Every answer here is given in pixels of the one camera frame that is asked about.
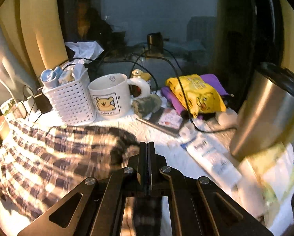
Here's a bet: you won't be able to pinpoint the white cream tube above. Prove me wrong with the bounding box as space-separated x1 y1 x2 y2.
179 124 242 187

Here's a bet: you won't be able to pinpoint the steel thermos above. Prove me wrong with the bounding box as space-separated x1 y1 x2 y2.
229 63 294 163

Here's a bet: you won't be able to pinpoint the white bear mug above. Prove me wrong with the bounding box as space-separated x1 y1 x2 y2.
88 73 151 120

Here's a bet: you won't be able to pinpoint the plaid pants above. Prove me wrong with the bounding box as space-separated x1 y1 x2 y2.
0 119 162 236

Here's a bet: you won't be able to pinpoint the yellow green tissue pack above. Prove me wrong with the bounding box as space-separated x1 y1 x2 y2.
245 143 294 217

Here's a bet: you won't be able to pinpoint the pink white card packet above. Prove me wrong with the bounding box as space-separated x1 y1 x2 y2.
158 108 184 129

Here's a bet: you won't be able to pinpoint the crumpled white tissue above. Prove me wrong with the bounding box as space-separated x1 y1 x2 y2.
65 41 104 59

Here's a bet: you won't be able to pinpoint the yellow curtain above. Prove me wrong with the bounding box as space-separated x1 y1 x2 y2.
277 0 294 128
0 0 69 86

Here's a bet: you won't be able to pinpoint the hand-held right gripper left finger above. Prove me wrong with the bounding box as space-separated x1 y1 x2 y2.
17 141 149 236

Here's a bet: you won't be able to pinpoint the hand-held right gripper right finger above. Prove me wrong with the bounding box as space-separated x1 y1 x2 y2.
148 141 273 236

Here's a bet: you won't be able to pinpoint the dark flat notebook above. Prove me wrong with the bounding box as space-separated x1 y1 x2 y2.
136 111 180 137

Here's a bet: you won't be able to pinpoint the black charger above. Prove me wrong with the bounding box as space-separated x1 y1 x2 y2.
35 92 53 114

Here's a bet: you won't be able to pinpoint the grey cloth lump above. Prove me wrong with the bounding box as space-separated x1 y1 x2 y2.
133 94 162 117

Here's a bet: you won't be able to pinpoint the small bear figurine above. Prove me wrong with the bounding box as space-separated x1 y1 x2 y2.
132 69 152 87

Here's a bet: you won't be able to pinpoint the dark window pane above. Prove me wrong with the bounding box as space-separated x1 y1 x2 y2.
57 0 285 96

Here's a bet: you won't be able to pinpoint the white charger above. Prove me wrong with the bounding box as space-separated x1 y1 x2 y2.
19 98 37 118

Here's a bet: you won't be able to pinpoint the blue capped tube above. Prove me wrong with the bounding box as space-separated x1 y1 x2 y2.
41 66 62 88

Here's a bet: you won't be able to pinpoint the yellow snack packet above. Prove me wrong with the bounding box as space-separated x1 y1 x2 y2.
165 74 227 116

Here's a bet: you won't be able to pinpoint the long black charger cable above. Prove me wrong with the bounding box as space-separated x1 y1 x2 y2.
61 49 237 132

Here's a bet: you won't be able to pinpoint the white perforated basket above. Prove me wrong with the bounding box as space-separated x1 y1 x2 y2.
40 66 96 125

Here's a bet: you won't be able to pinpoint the white oval object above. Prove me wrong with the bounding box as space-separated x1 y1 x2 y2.
216 111 238 127

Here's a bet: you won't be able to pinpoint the purple packet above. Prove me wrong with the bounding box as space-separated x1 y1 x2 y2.
161 74 228 113

